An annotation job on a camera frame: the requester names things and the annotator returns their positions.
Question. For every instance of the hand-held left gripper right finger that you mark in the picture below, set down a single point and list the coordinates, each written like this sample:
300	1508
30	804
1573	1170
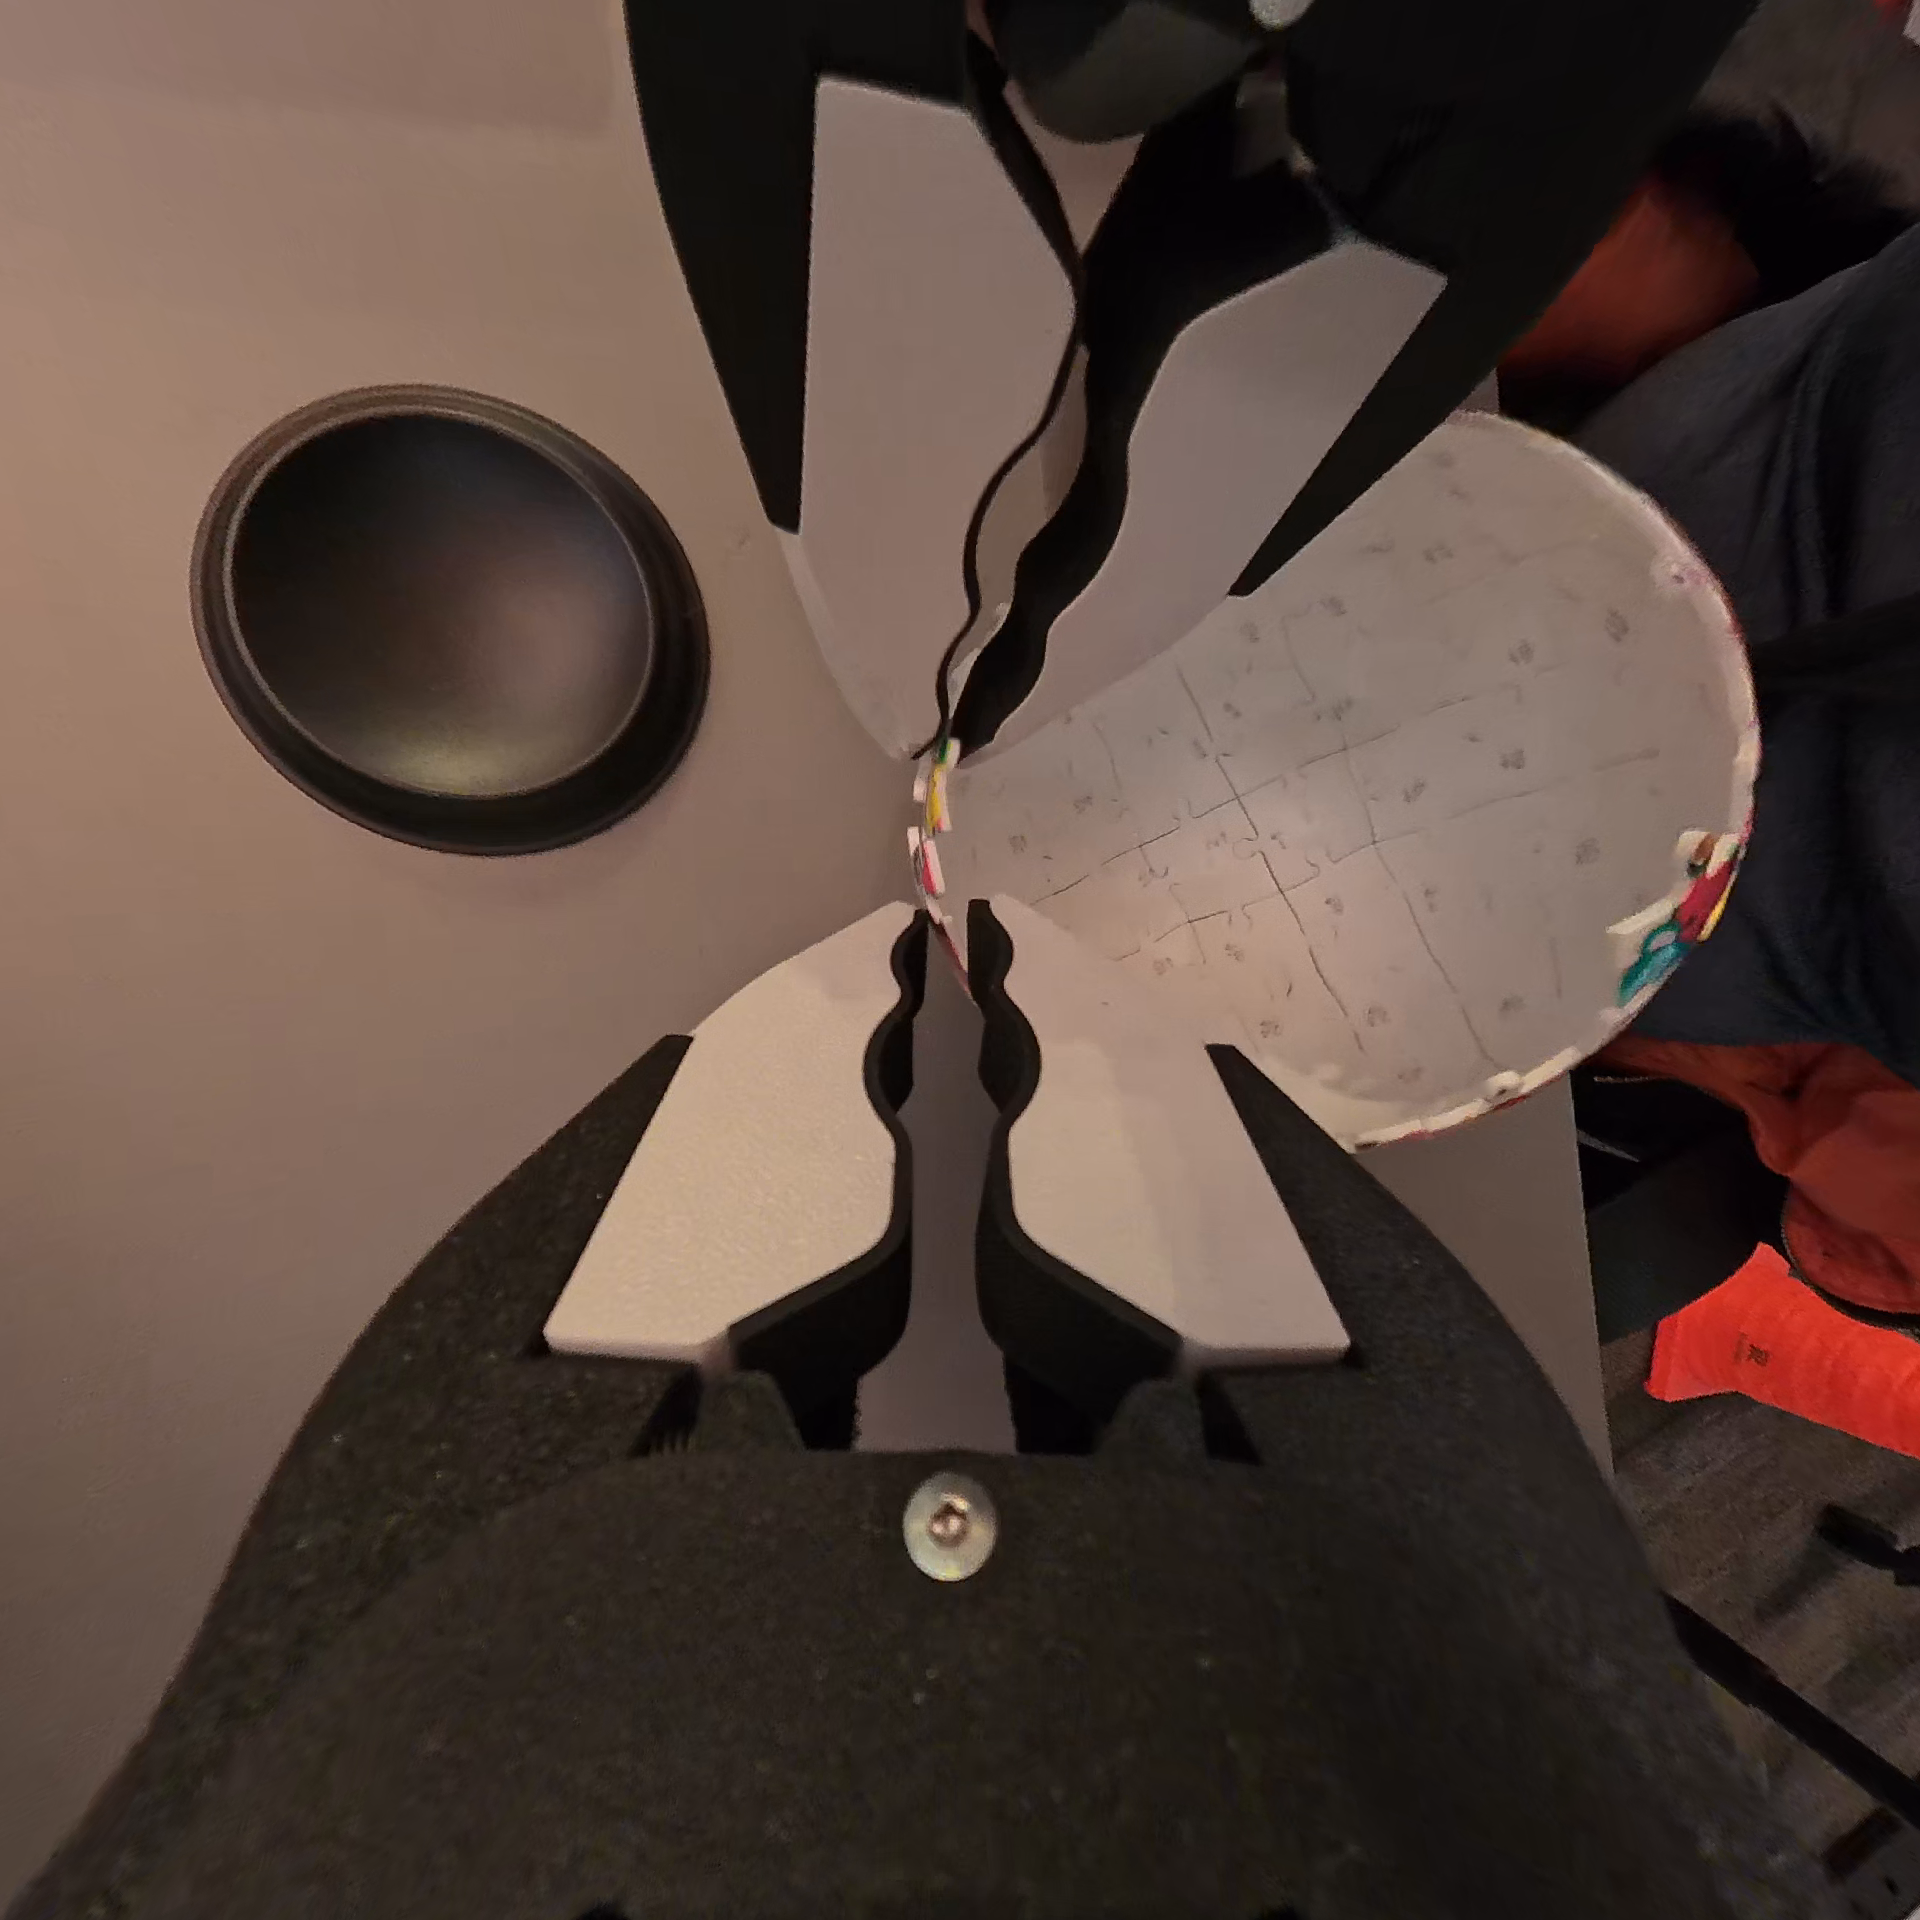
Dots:
1154	1201

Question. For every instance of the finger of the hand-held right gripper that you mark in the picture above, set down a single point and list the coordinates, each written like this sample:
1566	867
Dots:
1277	389
902	376

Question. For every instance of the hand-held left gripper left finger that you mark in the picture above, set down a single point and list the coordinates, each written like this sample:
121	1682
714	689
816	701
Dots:
720	1201

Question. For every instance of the colourful cartoon puzzle ball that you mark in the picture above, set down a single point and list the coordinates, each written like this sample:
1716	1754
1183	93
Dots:
1349	780

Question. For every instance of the person's dark trouser leg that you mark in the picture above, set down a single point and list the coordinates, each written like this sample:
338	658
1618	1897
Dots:
1830	451

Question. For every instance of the black swivel chair base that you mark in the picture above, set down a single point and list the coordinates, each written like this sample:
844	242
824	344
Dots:
1876	1548

